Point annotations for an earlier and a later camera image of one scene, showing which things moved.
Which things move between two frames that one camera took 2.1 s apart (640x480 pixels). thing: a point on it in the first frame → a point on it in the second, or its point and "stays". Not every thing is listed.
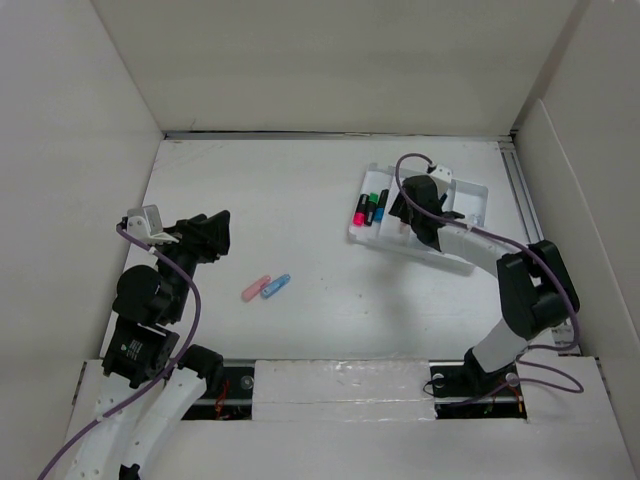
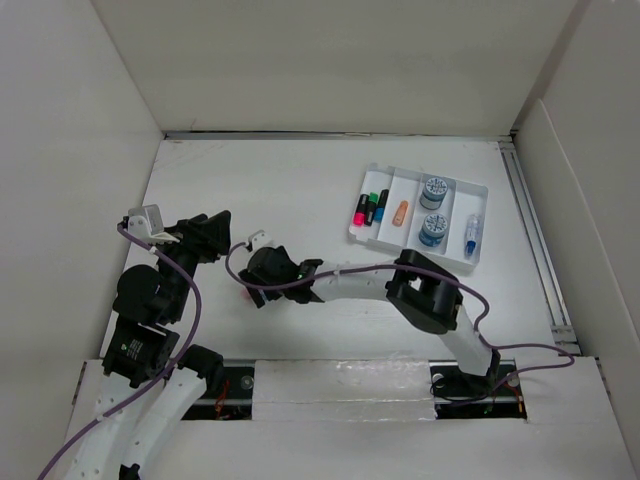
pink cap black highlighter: x=359 y=217 stays
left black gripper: x=207 y=236 stays
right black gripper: x=400 y=208 → x=252 y=278
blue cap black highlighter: x=379 y=211 stays
